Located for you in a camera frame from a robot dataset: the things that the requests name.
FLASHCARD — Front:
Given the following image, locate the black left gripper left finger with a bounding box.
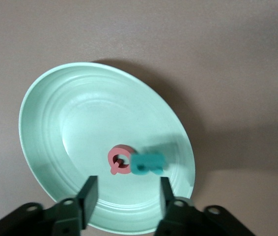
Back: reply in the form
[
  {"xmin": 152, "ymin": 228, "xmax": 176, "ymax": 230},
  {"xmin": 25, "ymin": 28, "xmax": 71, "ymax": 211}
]
[{"xmin": 0, "ymin": 175, "xmax": 98, "ymax": 236}]

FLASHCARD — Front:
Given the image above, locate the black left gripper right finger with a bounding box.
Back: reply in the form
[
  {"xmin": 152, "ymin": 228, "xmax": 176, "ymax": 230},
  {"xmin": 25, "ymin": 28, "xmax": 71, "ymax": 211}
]
[{"xmin": 155, "ymin": 177, "xmax": 256, "ymax": 236}]

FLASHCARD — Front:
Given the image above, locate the teal capital letter R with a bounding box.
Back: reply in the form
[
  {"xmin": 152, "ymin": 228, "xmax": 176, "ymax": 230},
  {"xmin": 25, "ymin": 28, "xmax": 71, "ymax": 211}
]
[{"xmin": 130, "ymin": 151, "xmax": 166, "ymax": 176}]

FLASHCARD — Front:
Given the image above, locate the red capital letter Q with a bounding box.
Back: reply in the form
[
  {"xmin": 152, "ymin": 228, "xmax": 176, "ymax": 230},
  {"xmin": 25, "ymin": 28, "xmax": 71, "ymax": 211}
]
[{"xmin": 107, "ymin": 144, "xmax": 135, "ymax": 176}]

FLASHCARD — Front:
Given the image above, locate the green plate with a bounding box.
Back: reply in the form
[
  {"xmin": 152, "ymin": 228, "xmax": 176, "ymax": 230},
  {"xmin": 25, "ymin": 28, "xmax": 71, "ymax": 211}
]
[{"xmin": 18, "ymin": 61, "xmax": 195, "ymax": 235}]

